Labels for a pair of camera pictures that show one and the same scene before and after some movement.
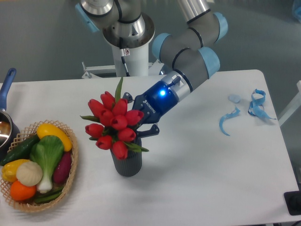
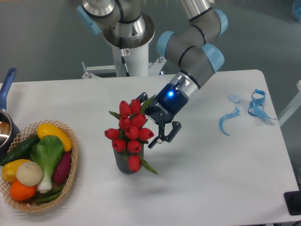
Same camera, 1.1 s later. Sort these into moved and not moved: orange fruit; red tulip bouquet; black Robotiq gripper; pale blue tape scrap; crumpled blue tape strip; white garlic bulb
Moved: red tulip bouquet; black Robotiq gripper
Not moved: orange fruit; pale blue tape scrap; crumpled blue tape strip; white garlic bulb
